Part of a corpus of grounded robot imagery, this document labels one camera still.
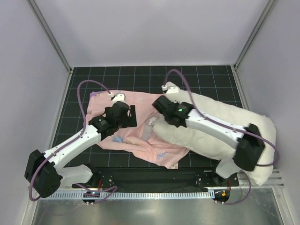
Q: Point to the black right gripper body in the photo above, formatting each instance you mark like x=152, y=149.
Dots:
x=159, y=104

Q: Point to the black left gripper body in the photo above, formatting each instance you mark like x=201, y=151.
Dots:
x=131, y=116

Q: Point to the pink purple printed pillowcase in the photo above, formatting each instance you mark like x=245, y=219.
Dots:
x=141, y=140

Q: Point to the white pillow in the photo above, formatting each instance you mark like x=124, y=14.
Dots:
x=209, y=146

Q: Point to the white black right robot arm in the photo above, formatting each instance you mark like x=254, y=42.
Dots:
x=183, y=125

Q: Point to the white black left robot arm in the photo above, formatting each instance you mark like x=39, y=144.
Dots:
x=46, y=171

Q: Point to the black gridded work mat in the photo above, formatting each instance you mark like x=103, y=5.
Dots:
x=216, y=82

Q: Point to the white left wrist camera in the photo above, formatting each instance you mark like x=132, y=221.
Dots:
x=117, y=97

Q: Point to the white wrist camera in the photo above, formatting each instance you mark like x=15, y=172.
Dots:
x=117, y=97
x=170, y=89

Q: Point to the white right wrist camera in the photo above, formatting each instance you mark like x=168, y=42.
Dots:
x=170, y=89

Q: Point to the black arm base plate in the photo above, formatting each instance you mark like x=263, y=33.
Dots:
x=158, y=179

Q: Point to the slotted grey cable duct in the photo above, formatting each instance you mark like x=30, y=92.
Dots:
x=85, y=195

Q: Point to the left aluminium frame post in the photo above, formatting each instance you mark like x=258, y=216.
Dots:
x=47, y=30

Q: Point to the aluminium frame post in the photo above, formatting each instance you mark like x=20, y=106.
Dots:
x=257, y=28
x=47, y=30

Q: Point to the right aluminium frame post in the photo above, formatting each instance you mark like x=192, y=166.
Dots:
x=257, y=28

